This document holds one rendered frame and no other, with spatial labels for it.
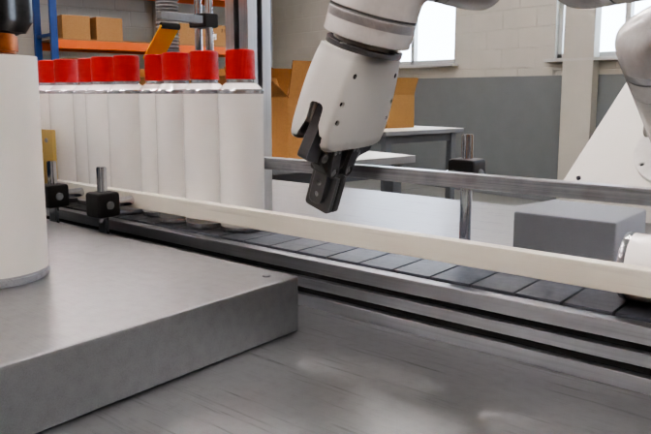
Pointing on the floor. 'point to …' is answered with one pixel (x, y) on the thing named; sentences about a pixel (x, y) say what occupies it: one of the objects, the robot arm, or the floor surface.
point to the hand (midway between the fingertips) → (325, 190)
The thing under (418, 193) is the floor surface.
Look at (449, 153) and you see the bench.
